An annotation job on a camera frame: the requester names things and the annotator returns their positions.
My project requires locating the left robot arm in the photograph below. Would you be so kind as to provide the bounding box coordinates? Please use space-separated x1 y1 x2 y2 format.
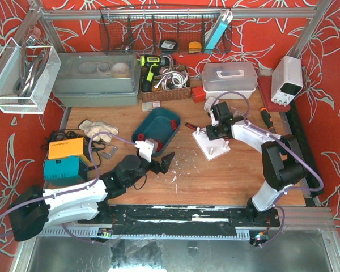
7 152 175 241

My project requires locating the metal bracket piece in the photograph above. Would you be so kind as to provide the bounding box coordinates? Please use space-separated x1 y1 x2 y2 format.
100 144 118 160

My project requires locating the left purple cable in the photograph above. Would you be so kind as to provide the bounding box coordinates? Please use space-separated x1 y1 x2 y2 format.
0 131 139 244

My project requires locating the green yellow cordless drill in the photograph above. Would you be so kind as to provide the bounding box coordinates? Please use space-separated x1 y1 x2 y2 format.
140 55 170 92

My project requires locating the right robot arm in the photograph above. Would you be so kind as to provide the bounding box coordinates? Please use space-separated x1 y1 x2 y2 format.
204 102 312 219

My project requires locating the white power plug adapter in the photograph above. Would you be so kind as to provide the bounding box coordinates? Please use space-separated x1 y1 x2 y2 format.
204 97 219 112

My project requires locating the orange black screwdriver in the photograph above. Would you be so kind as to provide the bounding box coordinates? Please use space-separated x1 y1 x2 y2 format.
260 107 275 133

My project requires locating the red handled ratchet wrench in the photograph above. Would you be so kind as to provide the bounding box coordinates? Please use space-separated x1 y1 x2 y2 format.
185 122 198 131

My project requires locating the white power supply unit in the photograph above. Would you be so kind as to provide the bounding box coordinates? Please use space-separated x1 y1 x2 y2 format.
271 56 303 106

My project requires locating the clear small label bag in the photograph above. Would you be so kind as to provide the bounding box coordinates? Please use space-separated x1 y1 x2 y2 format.
142 101 160 112

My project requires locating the orange power box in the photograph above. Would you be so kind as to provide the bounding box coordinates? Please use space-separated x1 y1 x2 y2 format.
48 137 91 161

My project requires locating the large red spring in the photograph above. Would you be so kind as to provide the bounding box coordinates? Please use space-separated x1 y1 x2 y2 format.
156 140 164 152

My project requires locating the teal plastic tray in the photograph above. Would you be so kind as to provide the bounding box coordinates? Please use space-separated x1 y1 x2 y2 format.
131 107 181 157

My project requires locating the woven brown basket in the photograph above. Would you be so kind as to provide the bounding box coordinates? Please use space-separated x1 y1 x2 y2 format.
139 65 191 102

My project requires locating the yellow tape measure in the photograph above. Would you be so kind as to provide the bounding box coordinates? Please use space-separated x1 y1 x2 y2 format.
188 41 202 54

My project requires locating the white plastic case with handle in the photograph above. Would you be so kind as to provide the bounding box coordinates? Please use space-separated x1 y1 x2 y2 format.
202 62 258 99

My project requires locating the small red spring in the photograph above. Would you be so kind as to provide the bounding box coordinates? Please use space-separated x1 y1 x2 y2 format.
170 120 178 131

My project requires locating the black cable duct strip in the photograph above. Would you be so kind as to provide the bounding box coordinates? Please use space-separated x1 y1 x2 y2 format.
286 102 324 197

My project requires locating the black wire hanging basket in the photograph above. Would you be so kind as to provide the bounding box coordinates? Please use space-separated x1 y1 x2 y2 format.
99 6 233 56

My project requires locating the red spool spring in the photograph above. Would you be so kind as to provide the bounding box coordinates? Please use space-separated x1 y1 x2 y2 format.
138 133 146 141

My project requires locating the clear acrylic hanging box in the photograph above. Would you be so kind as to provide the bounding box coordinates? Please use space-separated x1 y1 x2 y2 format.
0 39 61 114

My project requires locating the teal power box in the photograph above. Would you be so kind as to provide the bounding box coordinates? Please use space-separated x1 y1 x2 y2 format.
44 156 88 186

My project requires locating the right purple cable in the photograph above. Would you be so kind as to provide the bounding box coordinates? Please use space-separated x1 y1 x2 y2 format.
209 91 325 250

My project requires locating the red small box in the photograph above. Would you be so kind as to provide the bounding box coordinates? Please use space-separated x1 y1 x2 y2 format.
191 86 206 103

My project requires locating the white peg base plate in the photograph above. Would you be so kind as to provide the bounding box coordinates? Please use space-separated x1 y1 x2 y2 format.
192 127 231 161

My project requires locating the white work glove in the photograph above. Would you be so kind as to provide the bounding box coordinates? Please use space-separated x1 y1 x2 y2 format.
78 120 118 143

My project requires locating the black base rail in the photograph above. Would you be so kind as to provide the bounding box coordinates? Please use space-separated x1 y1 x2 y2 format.
78 205 280 236

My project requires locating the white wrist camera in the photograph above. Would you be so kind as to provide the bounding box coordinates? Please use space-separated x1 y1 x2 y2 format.
208 106 219 126
135 139 158 163

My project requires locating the grey plastic storage box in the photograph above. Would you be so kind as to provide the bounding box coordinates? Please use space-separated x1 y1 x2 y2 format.
53 52 141 107

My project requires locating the white coiled cable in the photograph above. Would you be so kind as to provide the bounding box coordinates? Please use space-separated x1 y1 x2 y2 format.
154 70 189 90

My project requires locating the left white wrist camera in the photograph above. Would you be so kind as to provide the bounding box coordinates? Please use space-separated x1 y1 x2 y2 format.
135 139 158 163

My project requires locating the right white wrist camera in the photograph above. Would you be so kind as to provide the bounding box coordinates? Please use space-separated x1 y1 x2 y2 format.
208 106 219 126

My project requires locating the purple cable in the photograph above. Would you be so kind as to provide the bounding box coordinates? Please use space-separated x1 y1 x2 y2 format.
0 131 139 244
209 91 325 250

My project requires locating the aluminium frame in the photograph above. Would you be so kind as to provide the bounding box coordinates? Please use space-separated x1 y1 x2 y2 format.
0 0 340 272

